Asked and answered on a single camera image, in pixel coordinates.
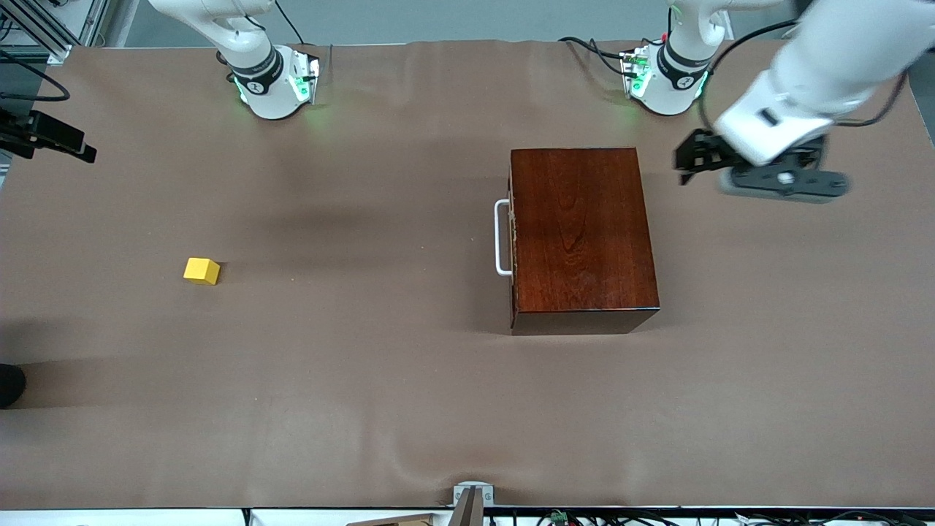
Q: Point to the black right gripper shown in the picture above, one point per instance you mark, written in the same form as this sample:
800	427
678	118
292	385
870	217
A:
29	133

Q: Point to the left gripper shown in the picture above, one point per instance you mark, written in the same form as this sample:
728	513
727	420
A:
703	151

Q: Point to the yellow wooden block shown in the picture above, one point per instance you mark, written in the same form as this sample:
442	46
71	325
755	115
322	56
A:
201	270

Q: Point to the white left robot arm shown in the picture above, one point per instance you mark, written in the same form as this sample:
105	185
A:
833	51

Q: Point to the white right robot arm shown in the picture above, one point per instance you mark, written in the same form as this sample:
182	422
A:
256	73

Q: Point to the dark brown wooden cabinet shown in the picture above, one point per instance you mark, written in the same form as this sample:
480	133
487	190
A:
584	234

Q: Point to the black round object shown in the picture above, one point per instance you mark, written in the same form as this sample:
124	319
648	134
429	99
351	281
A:
10	386

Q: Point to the brown table mat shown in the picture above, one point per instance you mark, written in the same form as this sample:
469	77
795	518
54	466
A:
365	402

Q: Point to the metal table clamp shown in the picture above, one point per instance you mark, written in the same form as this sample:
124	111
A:
473	486

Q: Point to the brown cardboard piece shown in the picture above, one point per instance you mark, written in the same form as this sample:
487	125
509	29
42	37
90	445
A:
394	520

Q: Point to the aluminium frame profile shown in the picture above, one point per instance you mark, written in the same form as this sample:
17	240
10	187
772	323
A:
51	36

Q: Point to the grey stand post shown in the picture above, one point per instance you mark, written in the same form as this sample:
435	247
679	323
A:
469	511

